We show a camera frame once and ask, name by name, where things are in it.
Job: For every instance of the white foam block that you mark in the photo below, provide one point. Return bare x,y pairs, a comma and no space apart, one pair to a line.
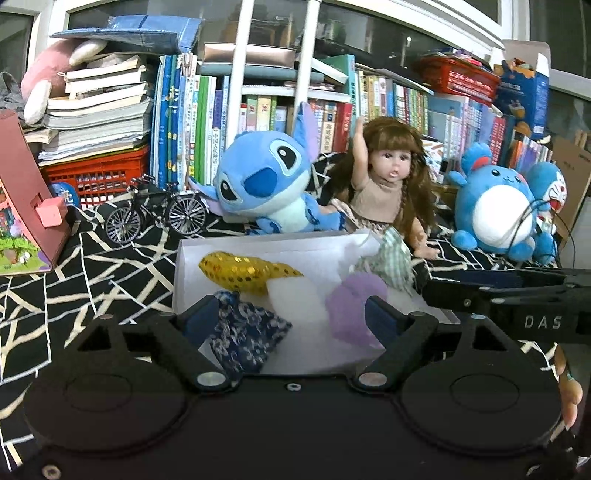
298,300

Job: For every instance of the brown cardboard sheet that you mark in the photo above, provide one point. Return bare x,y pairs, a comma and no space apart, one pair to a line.
575,180

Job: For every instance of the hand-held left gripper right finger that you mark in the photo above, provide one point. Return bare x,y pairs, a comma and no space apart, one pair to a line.
381,318

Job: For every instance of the silver flat box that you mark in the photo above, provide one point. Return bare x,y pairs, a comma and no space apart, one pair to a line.
251,53

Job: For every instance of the black white patterned blanket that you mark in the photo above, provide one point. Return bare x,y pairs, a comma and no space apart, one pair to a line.
92,286

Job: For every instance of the pink bunny plush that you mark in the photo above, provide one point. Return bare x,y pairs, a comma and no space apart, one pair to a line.
44,78

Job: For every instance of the long-haired baby doll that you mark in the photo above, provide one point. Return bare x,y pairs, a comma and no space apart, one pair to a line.
388,184

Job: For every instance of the small blue round toy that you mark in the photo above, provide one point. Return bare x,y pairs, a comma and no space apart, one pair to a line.
63,194

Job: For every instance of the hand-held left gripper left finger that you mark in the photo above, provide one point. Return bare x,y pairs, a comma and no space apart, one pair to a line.
203,318

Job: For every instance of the blue alien plush toy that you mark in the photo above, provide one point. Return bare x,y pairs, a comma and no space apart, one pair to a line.
268,184

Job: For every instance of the round blue mouse plush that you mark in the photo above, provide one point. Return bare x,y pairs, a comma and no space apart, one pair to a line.
494,207

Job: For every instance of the blue robot cat plush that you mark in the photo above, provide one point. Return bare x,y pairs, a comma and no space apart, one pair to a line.
551,194

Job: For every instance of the person's right hand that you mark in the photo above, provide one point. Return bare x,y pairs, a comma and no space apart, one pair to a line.
570,392

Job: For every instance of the white pole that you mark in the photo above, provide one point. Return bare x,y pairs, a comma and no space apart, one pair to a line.
305,50
238,69

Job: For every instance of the yellow sequin bow hair clip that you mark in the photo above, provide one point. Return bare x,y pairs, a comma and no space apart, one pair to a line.
244,270

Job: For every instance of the red plastic basket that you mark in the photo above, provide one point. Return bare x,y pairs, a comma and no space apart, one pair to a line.
101,177

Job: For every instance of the blue printed carton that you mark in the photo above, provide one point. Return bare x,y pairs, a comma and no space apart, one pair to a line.
521,97

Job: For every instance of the green plaid cloth scrunchie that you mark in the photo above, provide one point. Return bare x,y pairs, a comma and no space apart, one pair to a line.
390,258

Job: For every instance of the row of upright books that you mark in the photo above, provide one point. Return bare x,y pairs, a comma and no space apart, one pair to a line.
194,129

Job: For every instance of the stack of flat books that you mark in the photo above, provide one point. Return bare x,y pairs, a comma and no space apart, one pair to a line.
97,115

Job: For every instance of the pink miniature house model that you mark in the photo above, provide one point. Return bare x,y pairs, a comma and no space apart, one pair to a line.
23,207

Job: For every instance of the red basket with books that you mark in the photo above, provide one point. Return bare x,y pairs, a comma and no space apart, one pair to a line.
461,78

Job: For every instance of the blue flat cardboard folder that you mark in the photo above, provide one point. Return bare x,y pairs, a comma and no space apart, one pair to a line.
134,34

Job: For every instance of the white cardboard box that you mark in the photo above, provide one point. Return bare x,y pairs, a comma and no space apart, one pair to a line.
258,249

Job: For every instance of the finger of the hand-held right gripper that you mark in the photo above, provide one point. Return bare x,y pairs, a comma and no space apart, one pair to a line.
461,295
508,277

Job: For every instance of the blue floral fabric pouch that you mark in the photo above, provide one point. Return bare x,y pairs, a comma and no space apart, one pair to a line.
247,334

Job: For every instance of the metal model bicycle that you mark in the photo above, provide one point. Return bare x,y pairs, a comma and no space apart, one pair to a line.
152,212

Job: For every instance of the purple fluffy scrunchie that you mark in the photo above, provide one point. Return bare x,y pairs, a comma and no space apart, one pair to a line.
353,304

